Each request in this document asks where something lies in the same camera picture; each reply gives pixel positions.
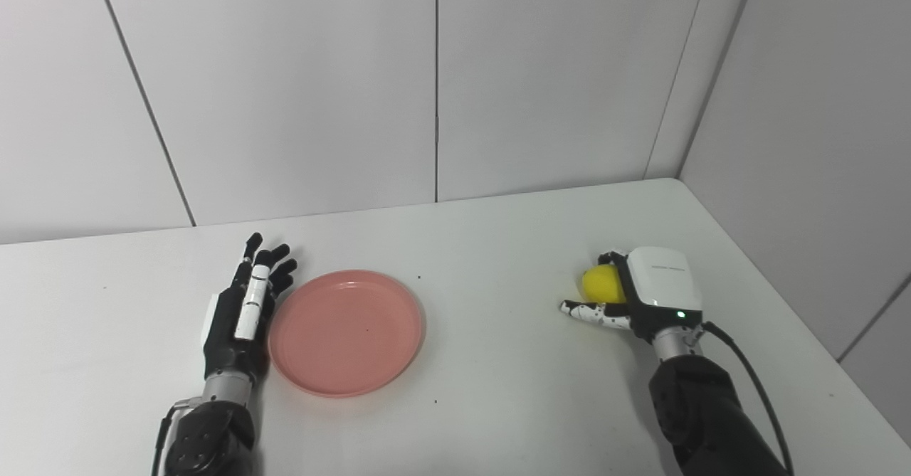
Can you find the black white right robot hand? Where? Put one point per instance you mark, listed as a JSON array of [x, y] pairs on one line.
[[665, 284]]

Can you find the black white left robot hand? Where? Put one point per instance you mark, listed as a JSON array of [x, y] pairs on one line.
[[228, 341]]

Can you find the yellow lemon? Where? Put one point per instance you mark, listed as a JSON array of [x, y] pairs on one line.
[[603, 284]]

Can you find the pink round plate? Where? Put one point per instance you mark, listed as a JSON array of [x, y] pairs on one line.
[[349, 334]]

